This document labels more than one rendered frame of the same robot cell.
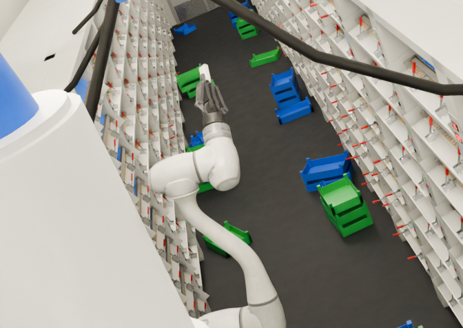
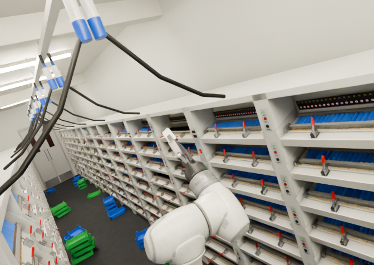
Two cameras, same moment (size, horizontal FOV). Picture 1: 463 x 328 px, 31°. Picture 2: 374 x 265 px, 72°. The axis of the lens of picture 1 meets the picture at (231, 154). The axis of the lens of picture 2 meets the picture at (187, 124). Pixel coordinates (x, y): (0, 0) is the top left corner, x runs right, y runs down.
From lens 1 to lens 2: 1.96 m
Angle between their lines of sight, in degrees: 35
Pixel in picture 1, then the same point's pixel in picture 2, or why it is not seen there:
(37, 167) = not seen: outside the picture
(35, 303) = not seen: outside the picture
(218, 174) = (235, 221)
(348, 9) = (199, 125)
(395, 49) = (277, 120)
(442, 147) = (344, 175)
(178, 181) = (190, 240)
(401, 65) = (281, 130)
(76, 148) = not seen: outside the picture
